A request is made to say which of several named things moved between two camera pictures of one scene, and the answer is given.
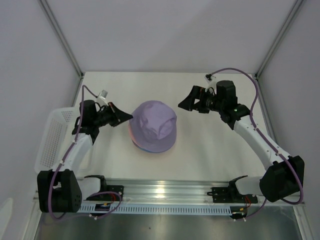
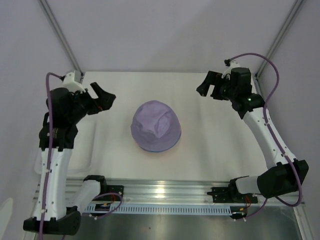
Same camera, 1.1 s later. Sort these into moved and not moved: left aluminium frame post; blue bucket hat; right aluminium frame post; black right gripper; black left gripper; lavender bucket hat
Moved: black right gripper; black left gripper; blue bucket hat
Not moved: left aluminium frame post; right aluminium frame post; lavender bucket hat
